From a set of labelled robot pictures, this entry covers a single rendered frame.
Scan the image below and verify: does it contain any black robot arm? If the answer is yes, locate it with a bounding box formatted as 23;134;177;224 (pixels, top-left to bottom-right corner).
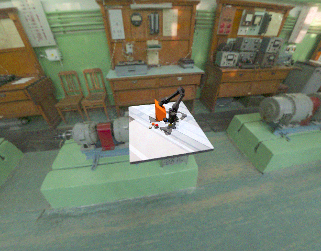
158;87;185;123

